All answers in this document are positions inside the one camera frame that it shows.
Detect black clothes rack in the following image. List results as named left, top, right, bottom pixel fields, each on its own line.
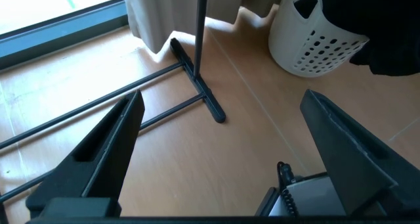
left=0, top=0, right=227, bottom=204

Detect window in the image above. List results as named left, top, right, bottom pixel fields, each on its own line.
left=0, top=0, right=129, bottom=71

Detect white laundry basket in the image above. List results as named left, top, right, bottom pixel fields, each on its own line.
left=268, top=0, right=371, bottom=78

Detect black shorts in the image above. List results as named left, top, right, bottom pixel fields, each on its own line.
left=319, top=0, right=420, bottom=78

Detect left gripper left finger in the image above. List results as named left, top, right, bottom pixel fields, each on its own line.
left=26, top=89, right=146, bottom=219

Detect beige curtain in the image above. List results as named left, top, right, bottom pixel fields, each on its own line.
left=122, top=0, right=287, bottom=55

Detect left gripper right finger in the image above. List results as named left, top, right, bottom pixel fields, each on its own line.
left=299, top=88, right=420, bottom=217

